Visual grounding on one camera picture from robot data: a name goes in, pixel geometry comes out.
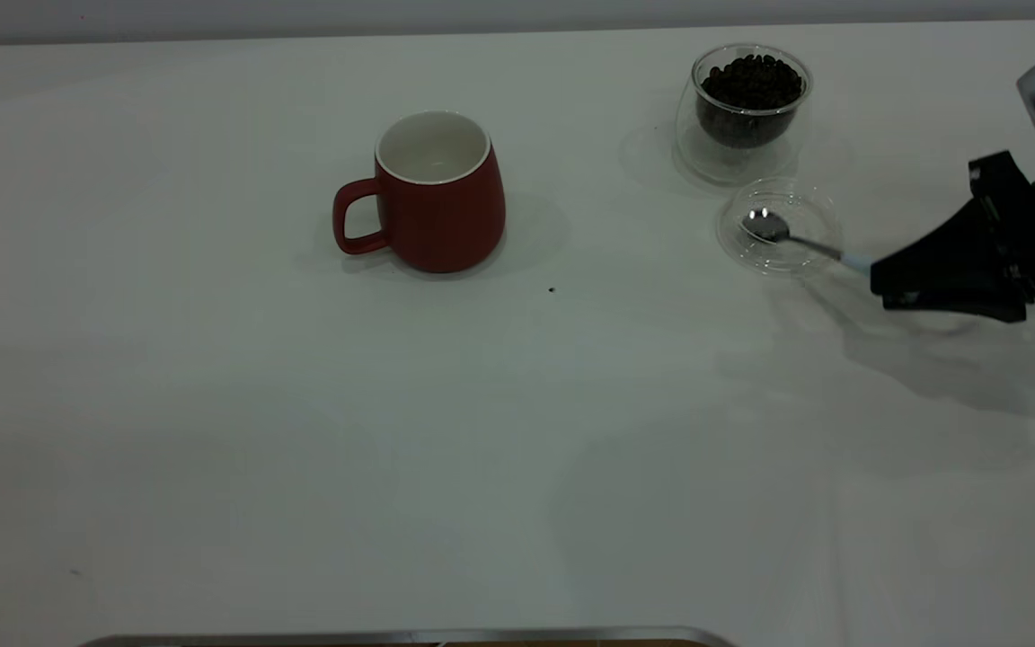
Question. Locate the clear glass lid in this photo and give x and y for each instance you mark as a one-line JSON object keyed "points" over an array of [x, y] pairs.
{"points": [[782, 256]]}

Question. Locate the red ceramic mug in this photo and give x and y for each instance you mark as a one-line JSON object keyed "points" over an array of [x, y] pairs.
{"points": [[446, 225]]}

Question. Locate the clear double-wall glass cup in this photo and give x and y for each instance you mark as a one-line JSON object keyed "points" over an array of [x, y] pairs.
{"points": [[738, 162]]}

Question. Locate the dark roasted coffee beans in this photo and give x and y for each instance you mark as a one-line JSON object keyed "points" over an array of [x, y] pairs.
{"points": [[751, 94]]}

